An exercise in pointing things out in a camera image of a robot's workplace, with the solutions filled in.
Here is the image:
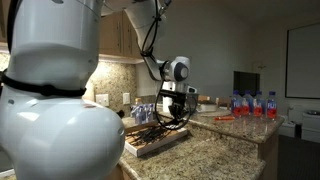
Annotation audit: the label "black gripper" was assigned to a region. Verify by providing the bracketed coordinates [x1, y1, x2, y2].
[160, 90, 197, 121]

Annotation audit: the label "black zip ties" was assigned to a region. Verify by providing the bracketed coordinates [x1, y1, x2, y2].
[126, 125, 170, 145]

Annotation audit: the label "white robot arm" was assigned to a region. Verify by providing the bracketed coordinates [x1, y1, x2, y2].
[0, 0, 190, 180]

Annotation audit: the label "shallow cardboard box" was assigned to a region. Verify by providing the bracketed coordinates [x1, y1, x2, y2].
[125, 122, 188, 157]

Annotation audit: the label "clear water bottle pack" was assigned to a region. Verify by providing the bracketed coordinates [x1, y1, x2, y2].
[131, 104, 154, 125]

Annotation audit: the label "orange marker pen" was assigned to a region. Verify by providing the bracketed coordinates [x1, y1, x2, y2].
[214, 116, 235, 121]

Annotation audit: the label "fiji water bottle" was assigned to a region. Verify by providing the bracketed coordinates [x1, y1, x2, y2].
[266, 91, 277, 120]
[242, 90, 253, 115]
[253, 91, 263, 117]
[231, 90, 242, 117]

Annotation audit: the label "black television screen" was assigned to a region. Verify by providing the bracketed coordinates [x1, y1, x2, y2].
[233, 71, 260, 96]

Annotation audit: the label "wooden upper cabinets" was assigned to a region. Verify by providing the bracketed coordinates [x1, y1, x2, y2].
[99, 11, 142, 62]

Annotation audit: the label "white whiteboard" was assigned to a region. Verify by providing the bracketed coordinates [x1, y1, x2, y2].
[285, 23, 320, 99]

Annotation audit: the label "white wall outlet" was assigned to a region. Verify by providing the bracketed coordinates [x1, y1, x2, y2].
[95, 94, 109, 106]

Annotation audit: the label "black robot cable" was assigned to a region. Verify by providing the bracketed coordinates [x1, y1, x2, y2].
[139, 0, 193, 131]

